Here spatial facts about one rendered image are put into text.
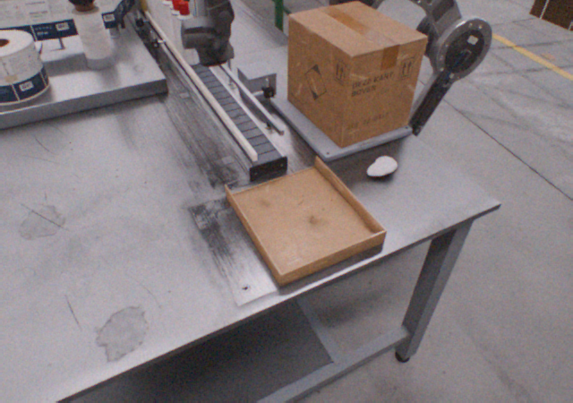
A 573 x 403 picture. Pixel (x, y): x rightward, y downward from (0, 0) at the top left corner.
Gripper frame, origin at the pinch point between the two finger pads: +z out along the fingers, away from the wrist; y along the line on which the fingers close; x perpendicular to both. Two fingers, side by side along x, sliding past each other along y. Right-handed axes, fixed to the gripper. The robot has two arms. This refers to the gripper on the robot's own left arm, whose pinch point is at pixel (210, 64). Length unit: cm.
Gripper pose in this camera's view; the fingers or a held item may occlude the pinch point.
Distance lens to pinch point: 138.2
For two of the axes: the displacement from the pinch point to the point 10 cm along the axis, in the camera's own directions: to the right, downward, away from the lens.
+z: -3.0, 1.8, 9.4
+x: 3.4, 9.4, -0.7
